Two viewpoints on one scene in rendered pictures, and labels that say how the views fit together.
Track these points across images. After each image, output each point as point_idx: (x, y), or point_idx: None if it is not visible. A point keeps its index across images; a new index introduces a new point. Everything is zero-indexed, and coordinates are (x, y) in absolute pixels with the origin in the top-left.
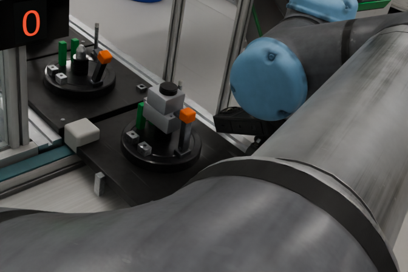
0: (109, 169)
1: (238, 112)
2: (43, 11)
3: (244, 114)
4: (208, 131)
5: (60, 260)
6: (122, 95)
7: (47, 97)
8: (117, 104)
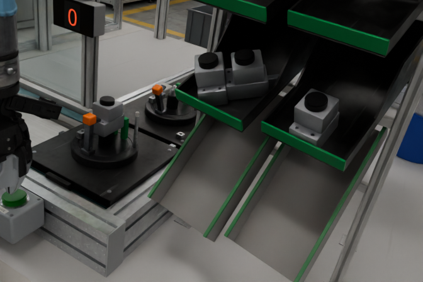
0: (68, 133)
1: (40, 99)
2: (78, 13)
3: (28, 95)
4: (141, 172)
5: None
6: (166, 129)
7: (140, 105)
8: (151, 129)
